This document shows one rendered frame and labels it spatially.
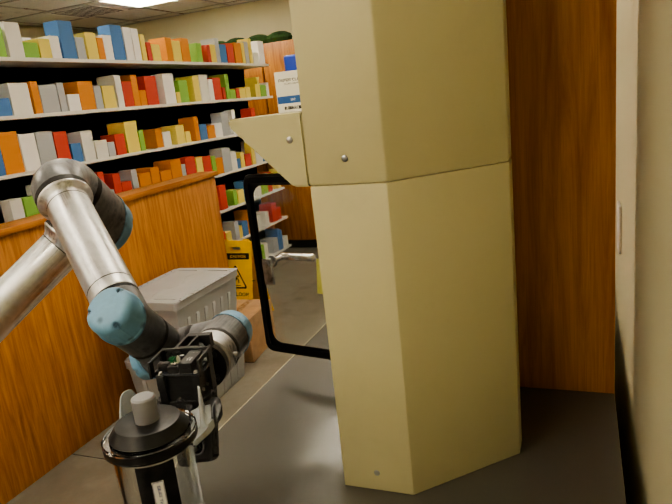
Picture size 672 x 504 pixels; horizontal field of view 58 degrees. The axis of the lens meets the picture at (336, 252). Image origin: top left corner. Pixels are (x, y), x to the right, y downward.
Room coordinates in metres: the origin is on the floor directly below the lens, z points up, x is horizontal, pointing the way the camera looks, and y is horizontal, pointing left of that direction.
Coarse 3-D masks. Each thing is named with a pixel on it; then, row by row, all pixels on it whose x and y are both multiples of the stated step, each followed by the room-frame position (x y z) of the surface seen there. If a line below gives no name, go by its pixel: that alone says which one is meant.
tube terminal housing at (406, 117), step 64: (320, 0) 0.81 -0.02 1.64; (384, 0) 0.80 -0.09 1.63; (448, 0) 0.83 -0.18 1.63; (320, 64) 0.82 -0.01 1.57; (384, 64) 0.79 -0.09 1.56; (448, 64) 0.83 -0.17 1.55; (320, 128) 0.82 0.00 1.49; (384, 128) 0.79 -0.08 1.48; (448, 128) 0.83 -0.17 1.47; (320, 192) 0.83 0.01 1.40; (384, 192) 0.79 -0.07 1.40; (448, 192) 0.82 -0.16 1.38; (512, 192) 0.89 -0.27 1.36; (320, 256) 0.83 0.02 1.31; (384, 256) 0.79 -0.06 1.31; (448, 256) 0.82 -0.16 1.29; (512, 256) 0.87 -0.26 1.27; (384, 320) 0.80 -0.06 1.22; (448, 320) 0.82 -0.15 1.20; (512, 320) 0.86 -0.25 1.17; (384, 384) 0.80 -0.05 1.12; (448, 384) 0.82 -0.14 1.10; (512, 384) 0.86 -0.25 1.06; (384, 448) 0.80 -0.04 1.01; (448, 448) 0.81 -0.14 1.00; (512, 448) 0.86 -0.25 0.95
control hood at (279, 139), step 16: (240, 128) 0.87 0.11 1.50; (256, 128) 0.86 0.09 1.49; (272, 128) 0.85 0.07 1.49; (288, 128) 0.84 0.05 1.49; (256, 144) 0.86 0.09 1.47; (272, 144) 0.85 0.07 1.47; (288, 144) 0.84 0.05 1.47; (304, 144) 0.84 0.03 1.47; (272, 160) 0.85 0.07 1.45; (288, 160) 0.84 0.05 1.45; (304, 160) 0.83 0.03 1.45; (288, 176) 0.84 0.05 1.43; (304, 176) 0.83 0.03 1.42
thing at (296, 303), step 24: (264, 192) 1.26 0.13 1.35; (288, 192) 1.23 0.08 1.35; (264, 216) 1.26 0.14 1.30; (288, 216) 1.23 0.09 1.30; (312, 216) 1.20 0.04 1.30; (264, 240) 1.27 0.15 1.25; (288, 240) 1.23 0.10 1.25; (312, 240) 1.20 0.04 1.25; (288, 264) 1.24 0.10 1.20; (312, 264) 1.21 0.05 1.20; (288, 288) 1.24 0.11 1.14; (312, 288) 1.21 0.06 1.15; (288, 312) 1.25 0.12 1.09; (312, 312) 1.21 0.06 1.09; (288, 336) 1.25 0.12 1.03; (312, 336) 1.22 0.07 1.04
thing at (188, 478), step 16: (192, 416) 0.67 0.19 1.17; (192, 432) 0.64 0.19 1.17; (112, 448) 0.62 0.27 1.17; (160, 448) 0.60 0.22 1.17; (192, 448) 0.65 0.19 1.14; (144, 464) 0.59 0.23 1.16; (176, 464) 0.62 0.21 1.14; (192, 464) 0.64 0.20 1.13; (128, 480) 0.61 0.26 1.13; (192, 480) 0.63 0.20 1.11; (128, 496) 0.61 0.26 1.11; (192, 496) 0.63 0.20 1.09
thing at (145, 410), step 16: (144, 400) 0.64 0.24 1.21; (128, 416) 0.66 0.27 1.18; (144, 416) 0.63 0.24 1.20; (160, 416) 0.65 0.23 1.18; (176, 416) 0.65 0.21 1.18; (112, 432) 0.63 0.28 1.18; (128, 432) 0.62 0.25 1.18; (144, 432) 0.62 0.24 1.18; (160, 432) 0.62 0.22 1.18; (176, 432) 0.63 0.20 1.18; (128, 448) 0.61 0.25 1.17; (144, 448) 0.60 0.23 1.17
